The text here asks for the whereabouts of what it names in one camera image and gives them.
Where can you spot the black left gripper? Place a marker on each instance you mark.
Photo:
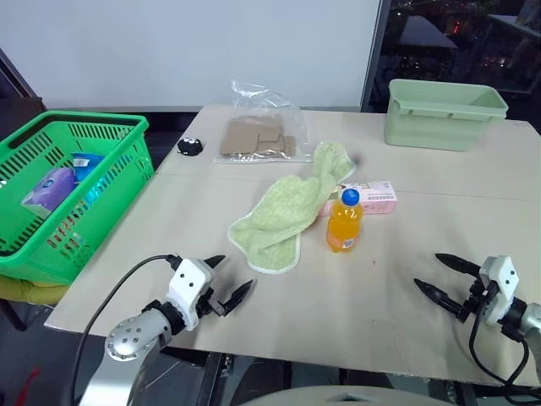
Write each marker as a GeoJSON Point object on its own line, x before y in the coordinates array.
{"type": "Point", "coordinates": [209, 305]}

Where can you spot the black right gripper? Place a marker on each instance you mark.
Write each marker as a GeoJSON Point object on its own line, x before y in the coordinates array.
{"type": "Point", "coordinates": [475, 300]}

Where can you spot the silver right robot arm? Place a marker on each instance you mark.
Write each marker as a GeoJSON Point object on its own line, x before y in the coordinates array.
{"type": "Point", "coordinates": [530, 317]}

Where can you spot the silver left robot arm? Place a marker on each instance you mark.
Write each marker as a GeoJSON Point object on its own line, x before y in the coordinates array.
{"type": "Point", "coordinates": [127, 338]}

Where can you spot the green plastic shopping basket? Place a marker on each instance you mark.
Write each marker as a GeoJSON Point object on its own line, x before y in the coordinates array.
{"type": "Point", "coordinates": [141, 127]}

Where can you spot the light green towel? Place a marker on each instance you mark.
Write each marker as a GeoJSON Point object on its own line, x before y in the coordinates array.
{"type": "Point", "coordinates": [279, 207]}

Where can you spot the pink carton box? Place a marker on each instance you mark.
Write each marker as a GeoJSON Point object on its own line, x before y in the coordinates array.
{"type": "Point", "coordinates": [380, 199]}

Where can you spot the orange juice bottle blue cap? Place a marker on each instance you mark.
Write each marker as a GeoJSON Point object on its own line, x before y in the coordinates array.
{"type": "Point", "coordinates": [344, 228]}

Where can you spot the black round googly-eyed object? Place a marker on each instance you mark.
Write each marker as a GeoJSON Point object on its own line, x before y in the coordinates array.
{"type": "Point", "coordinates": [190, 147]}

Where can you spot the brown cardboard pieces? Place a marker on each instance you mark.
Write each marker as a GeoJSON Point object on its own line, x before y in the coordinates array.
{"type": "Point", "coordinates": [241, 137]}

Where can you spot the pale green plastic bin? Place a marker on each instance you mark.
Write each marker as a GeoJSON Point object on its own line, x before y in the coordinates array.
{"type": "Point", "coordinates": [422, 131]}

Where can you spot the clear plastic bag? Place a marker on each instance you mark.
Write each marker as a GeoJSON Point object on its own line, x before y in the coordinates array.
{"type": "Point", "coordinates": [253, 97]}

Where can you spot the blue wipes pack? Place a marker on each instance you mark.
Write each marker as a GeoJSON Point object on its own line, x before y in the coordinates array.
{"type": "Point", "coordinates": [86, 162]}

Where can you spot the purple tissue pack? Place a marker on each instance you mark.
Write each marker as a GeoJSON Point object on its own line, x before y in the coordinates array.
{"type": "Point", "coordinates": [53, 186]}

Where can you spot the yellow stool cushion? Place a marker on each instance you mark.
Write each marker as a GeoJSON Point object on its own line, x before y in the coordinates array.
{"type": "Point", "coordinates": [25, 292]}

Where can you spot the white partition panel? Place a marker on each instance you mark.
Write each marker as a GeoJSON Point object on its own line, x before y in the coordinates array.
{"type": "Point", "coordinates": [190, 51]}

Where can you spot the dark brown board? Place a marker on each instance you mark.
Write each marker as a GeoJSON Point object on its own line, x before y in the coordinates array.
{"type": "Point", "coordinates": [17, 89]}

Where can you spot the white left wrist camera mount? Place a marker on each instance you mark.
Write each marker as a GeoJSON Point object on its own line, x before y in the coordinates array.
{"type": "Point", "coordinates": [188, 287]}

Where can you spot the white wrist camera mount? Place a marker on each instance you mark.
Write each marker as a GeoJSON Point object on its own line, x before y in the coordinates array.
{"type": "Point", "coordinates": [503, 275]}
{"type": "Point", "coordinates": [188, 287]}

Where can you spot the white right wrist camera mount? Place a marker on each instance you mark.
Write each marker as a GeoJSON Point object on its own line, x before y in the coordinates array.
{"type": "Point", "coordinates": [503, 275]}

